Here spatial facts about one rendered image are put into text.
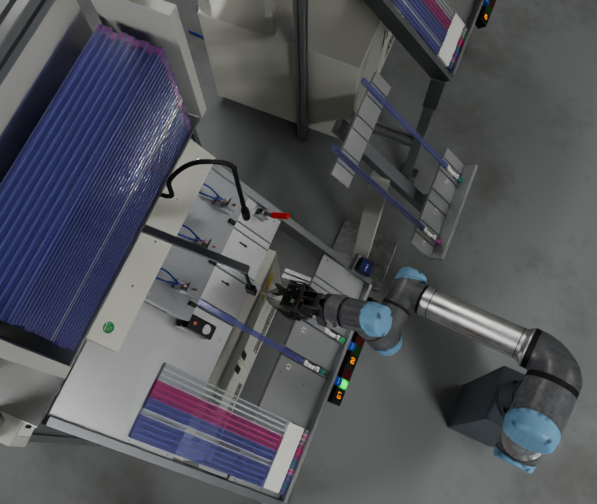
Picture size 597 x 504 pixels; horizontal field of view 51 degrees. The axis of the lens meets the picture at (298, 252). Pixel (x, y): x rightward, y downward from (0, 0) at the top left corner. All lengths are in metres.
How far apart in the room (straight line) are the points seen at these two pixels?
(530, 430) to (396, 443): 1.18
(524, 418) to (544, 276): 1.44
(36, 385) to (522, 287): 2.05
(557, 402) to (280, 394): 0.71
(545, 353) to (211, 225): 0.81
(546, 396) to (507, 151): 1.72
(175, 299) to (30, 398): 0.38
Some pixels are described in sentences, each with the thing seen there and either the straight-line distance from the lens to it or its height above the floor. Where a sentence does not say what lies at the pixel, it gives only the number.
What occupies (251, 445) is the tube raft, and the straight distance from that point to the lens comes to 1.70.
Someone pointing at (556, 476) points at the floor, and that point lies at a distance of 2.72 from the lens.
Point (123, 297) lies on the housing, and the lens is 1.37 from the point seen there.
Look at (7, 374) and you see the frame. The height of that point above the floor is 1.39.
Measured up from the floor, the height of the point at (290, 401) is 0.79.
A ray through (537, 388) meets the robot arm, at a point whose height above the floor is 1.17.
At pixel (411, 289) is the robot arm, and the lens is 1.55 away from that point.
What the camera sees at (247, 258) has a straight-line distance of 1.62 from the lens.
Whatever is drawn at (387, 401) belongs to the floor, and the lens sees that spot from 2.57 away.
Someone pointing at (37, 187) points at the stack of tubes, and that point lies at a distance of 1.06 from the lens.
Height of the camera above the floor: 2.54
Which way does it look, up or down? 72 degrees down
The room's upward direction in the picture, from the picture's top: 3 degrees counter-clockwise
